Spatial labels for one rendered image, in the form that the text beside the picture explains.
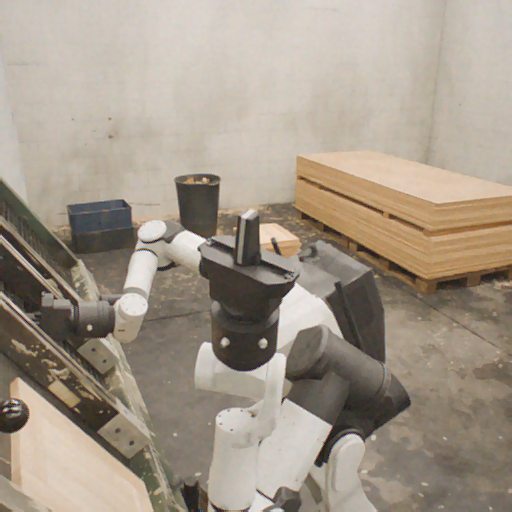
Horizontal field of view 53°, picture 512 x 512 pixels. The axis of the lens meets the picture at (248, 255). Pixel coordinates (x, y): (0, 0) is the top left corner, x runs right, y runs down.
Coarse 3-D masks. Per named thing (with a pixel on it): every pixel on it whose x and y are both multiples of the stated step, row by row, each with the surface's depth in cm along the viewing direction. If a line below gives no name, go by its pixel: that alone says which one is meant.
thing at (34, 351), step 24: (0, 312) 103; (0, 336) 104; (24, 336) 107; (48, 336) 114; (24, 360) 108; (48, 360) 110; (72, 360) 117; (48, 384) 112; (72, 384) 114; (96, 384) 121; (72, 408) 117; (96, 408) 119; (120, 408) 124; (120, 432) 123; (144, 432) 127
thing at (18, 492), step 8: (0, 480) 66; (8, 480) 67; (0, 488) 64; (8, 488) 66; (16, 488) 67; (0, 496) 63; (8, 496) 65; (16, 496) 66; (24, 496) 68; (32, 496) 69; (0, 504) 62; (8, 504) 63; (16, 504) 65; (24, 504) 66; (32, 504) 68; (40, 504) 70
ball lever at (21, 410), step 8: (8, 400) 56; (16, 400) 56; (0, 408) 55; (8, 408) 55; (16, 408) 55; (24, 408) 56; (0, 416) 55; (8, 416) 55; (16, 416) 55; (24, 416) 56; (0, 424) 55; (8, 424) 55; (16, 424) 55; (24, 424) 56; (8, 432) 55
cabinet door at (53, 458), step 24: (24, 384) 99; (48, 408) 101; (24, 432) 85; (48, 432) 94; (72, 432) 103; (24, 456) 80; (48, 456) 88; (72, 456) 96; (96, 456) 105; (24, 480) 75; (48, 480) 82; (72, 480) 89; (96, 480) 98; (120, 480) 108; (48, 504) 76; (72, 504) 82; (96, 504) 91; (120, 504) 100; (144, 504) 110
